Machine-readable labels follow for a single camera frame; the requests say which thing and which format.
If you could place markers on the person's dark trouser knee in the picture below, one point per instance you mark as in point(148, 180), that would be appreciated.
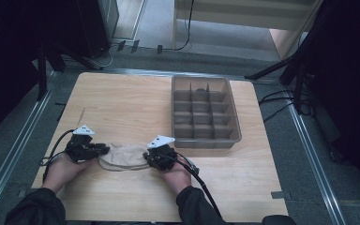
point(278, 220)

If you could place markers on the person's right hand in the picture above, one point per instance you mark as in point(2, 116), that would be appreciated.
point(178, 178)

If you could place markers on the black tripod stand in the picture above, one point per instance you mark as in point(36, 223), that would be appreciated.
point(298, 62)

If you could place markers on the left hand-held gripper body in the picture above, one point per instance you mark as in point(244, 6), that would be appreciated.
point(79, 148)

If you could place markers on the black metal stand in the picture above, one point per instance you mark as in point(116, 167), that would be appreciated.
point(42, 72)

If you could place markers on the small dark item in organiser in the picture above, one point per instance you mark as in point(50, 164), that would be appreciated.
point(201, 90)

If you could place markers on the person's left hand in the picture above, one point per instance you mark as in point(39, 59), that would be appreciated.
point(59, 173)

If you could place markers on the grey divided organiser box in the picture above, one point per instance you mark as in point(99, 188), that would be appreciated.
point(187, 143)

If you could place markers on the metal floor rail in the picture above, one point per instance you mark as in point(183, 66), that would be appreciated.
point(315, 162)
point(18, 140)

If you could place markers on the dark cabinet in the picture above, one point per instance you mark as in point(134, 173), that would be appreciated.
point(93, 25)

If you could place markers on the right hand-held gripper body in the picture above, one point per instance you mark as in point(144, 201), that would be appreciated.
point(164, 157)

